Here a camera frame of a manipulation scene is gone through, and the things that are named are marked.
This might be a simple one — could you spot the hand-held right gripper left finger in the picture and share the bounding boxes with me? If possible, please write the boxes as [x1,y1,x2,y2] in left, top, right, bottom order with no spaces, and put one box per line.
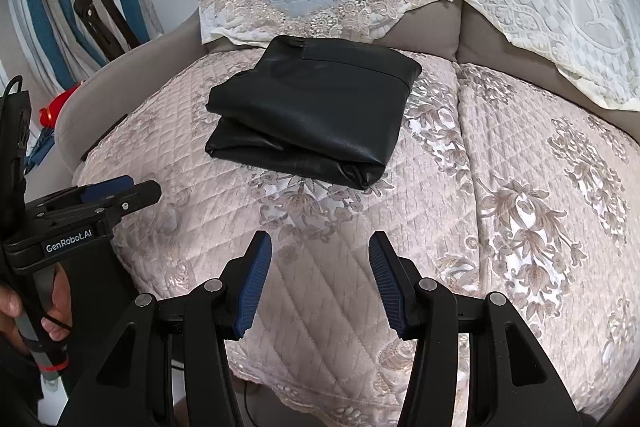
[60,231,273,427]

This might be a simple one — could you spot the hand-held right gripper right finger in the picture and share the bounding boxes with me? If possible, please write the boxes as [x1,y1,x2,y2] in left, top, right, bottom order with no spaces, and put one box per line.
[368,231,584,427]

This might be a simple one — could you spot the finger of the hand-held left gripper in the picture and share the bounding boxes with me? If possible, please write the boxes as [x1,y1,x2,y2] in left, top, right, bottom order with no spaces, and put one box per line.
[79,175,136,204]
[100,180,162,233]

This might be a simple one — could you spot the black leather jacket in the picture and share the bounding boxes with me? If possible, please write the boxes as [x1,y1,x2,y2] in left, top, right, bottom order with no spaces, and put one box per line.
[205,35,424,192]

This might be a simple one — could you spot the person's left hand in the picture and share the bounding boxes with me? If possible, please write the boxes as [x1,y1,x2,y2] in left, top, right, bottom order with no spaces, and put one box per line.
[0,266,73,354]

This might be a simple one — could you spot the red object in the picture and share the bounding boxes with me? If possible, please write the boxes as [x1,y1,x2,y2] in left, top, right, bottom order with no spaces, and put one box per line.
[40,83,84,128]

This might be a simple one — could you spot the beige sofa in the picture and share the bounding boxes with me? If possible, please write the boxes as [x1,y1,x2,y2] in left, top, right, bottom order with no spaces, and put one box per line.
[51,0,640,178]

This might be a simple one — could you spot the beige floral quilted sofa cover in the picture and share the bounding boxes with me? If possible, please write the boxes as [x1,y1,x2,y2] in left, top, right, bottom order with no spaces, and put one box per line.
[72,48,640,427]

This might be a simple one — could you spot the blue white striped cloth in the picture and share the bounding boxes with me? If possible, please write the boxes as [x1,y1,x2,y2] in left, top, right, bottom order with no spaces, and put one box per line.
[0,0,153,95]

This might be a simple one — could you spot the black cable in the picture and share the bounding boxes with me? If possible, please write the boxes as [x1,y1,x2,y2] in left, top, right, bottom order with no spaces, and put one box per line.
[242,382,257,427]

